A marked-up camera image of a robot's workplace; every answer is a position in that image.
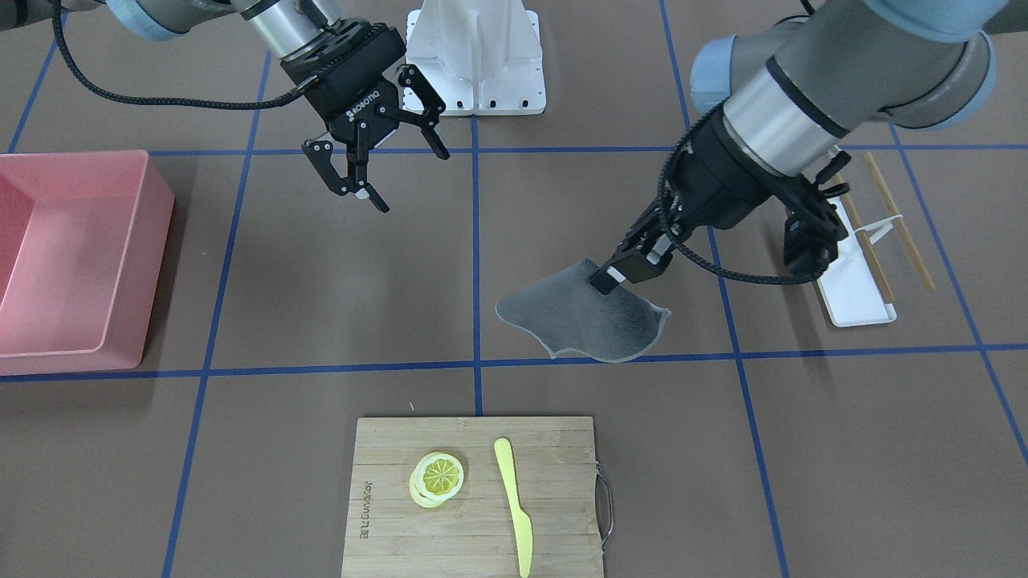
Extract yellow plastic knife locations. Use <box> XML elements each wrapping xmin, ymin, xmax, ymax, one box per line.
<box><xmin>493</xmin><ymin>437</ymin><xmax>535</xmax><ymax>577</ymax></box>

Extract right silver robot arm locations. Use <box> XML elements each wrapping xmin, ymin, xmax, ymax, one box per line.
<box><xmin>41</xmin><ymin>1</ymin><xmax>451</xmax><ymax>213</ymax></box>

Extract bamboo cutting board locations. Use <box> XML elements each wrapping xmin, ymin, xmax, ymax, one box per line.
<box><xmin>341</xmin><ymin>417</ymin><xmax>605</xmax><ymax>577</ymax></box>

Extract white pedestal column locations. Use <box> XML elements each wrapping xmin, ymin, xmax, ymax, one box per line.
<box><xmin>405</xmin><ymin>1</ymin><xmax>547</xmax><ymax>116</ymax></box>

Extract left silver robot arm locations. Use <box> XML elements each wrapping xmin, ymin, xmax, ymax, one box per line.
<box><xmin>587</xmin><ymin>1</ymin><xmax>1026</xmax><ymax>295</ymax></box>

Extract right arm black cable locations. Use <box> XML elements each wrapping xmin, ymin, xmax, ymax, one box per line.
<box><xmin>50</xmin><ymin>0</ymin><xmax>314</xmax><ymax>110</ymax></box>

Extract yellow lemon slices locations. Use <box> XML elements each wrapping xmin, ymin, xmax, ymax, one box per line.
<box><xmin>408</xmin><ymin>451</ymin><xmax>465</xmax><ymax>509</ymax></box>

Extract wooden chopstick far side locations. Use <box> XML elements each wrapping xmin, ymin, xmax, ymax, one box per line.
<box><xmin>862</xmin><ymin>153</ymin><xmax>937</xmax><ymax>292</ymax></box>

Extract white rectangular tray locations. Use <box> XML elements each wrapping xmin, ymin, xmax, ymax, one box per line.
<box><xmin>814</xmin><ymin>193</ymin><xmax>897</xmax><ymax>328</ymax></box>

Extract pink plastic bin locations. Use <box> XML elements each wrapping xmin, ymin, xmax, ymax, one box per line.
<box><xmin>1</xmin><ymin>150</ymin><xmax>175</xmax><ymax>377</ymax></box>

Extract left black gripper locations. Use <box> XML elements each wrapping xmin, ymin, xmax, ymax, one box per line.
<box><xmin>588</xmin><ymin>120</ymin><xmax>790</xmax><ymax>294</ymax></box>

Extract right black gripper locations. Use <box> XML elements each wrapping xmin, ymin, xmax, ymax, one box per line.
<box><xmin>280</xmin><ymin>21</ymin><xmax>451</xmax><ymax>213</ymax></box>

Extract dark grey cloth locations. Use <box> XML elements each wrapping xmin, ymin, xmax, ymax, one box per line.
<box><xmin>495</xmin><ymin>258</ymin><xmax>671</xmax><ymax>363</ymax></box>

